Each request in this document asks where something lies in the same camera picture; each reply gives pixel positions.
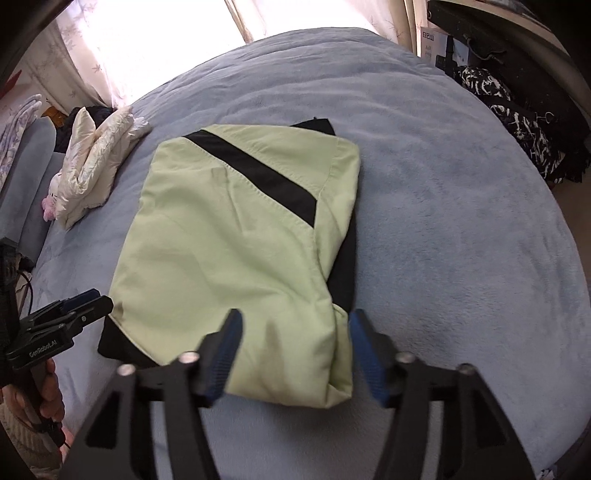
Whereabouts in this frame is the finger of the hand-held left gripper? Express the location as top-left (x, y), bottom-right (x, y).
top-left (34, 296), bottom-right (114, 340)
top-left (28, 288), bottom-right (100, 326)

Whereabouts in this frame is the black and white patterned cloth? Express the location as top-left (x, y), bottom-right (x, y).
top-left (455, 66), bottom-right (566, 183)

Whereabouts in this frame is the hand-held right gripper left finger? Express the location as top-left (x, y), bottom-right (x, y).
top-left (55, 308), bottom-right (244, 480)

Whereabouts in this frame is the red wall shelf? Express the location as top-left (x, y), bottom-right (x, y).
top-left (0, 69), bottom-right (21, 100)

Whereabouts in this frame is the pink and white plush toy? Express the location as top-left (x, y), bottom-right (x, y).
top-left (41, 178), bottom-right (65, 221)

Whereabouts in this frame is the brown wooden furniture piece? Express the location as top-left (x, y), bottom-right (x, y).
top-left (41, 104), bottom-right (70, 127)

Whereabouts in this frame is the person's left hand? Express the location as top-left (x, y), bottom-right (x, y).
top-left (0, 360), bottom-right (65, 437)

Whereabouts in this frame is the purple patterned white blanket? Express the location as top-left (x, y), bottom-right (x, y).
top-left (0, 93), bottom-right (43, 185)

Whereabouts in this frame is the person's left forearm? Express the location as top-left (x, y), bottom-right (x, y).
top-left (0, 406), bottom-right (61, 480)

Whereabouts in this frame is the black bag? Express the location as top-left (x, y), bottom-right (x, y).
top-left (427, 0), bottom-right (591, 183)

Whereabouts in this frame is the grey pillow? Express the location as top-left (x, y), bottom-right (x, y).
top-left (0, 117), bottom-right (57, 222)
top-left (18, 152), bottom-right (65, 264)

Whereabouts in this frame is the white puffy jacket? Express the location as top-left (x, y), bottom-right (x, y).
top-left (60, 105), bottom-right (152, 230)

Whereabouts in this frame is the white cardboard box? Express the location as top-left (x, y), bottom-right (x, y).
top-left (418, 25), bottom-right (472, 68)

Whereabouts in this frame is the green and black hooded jacket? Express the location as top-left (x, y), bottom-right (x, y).
top-left (98, 117), bottom-right (362, 409)

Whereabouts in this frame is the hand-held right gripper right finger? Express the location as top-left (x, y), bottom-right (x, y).
top-left (348, 309), bottom-right (536, 480)

